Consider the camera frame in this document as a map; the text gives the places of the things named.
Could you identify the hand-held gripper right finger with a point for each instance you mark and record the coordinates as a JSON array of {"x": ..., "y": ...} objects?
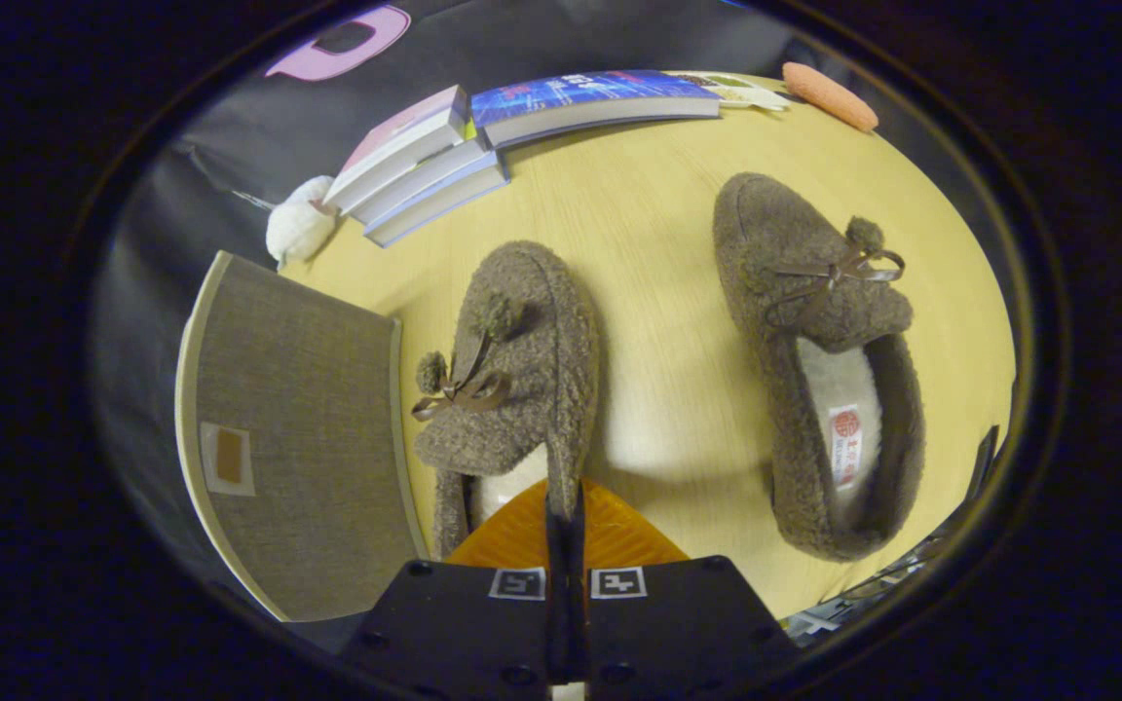
[{"x": 678, "y": 623}]

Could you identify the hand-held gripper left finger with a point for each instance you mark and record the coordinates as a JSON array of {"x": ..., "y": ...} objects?
[{"x": 464, "y": 623}]

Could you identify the grey fabric storage box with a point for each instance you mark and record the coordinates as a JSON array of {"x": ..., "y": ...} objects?
[{"x": 298, "y": 448}]

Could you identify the brown fuzzy shoe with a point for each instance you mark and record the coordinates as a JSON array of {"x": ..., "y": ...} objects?
[
  {"x": 785, "y": 292},
  {"x": 537, "y": 331}
]

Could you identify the blue-edged paperback book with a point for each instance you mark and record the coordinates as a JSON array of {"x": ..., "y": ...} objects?
[{"x": 444, "y": 202}]

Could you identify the white plush toy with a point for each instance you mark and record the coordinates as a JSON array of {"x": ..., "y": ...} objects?
[{"x": 298, "y": 226}]

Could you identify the white paperback book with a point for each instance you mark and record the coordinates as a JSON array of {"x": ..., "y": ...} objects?
[{"x": 430, "y": 175}]

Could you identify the blue cover book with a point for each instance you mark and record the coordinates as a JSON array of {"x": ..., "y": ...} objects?
[{"x": 590, "y": 97}]

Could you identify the thin printed pamphlet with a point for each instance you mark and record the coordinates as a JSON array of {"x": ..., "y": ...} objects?
[{"x": 741, "y": 92}]

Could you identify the black backdrop cloth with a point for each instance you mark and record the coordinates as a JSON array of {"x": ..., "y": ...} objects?
[{"x": 230, "y": 127}]

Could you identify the orange fuzzy ball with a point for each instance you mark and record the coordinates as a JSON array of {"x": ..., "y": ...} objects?
[{"x": 829, "y": 95}]

